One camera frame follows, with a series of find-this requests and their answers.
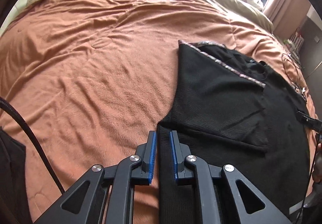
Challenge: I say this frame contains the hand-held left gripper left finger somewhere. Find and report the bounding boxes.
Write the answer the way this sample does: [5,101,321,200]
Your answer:
[33,130,158,224]

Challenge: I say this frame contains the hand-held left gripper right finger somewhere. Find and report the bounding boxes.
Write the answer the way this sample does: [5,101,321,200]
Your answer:
[170,130,293,224]

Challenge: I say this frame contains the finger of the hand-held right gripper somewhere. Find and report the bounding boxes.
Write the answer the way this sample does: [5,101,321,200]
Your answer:
[296,111,322,129]

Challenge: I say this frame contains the black knit sweater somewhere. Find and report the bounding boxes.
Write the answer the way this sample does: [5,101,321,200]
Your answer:
[157,40,314,224]

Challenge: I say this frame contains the white nightstand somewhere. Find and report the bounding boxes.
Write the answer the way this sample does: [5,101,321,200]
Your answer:
[283,27,305,57]

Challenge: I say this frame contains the orange-brown blanket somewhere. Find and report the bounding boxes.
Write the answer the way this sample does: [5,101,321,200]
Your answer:
[0,0,315,224]

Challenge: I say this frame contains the pink curtain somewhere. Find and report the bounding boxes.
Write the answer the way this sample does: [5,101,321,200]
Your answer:
[263,0,312,36]

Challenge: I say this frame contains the dark cloth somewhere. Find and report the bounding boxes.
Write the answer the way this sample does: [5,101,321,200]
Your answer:
[0,126,33,224]

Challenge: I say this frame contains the coiled thin black cable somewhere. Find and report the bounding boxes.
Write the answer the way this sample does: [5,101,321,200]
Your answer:
[282,52,309,96]

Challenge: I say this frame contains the black braided cable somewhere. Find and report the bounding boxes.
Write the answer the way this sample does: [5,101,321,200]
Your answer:
[0,97,66,195]

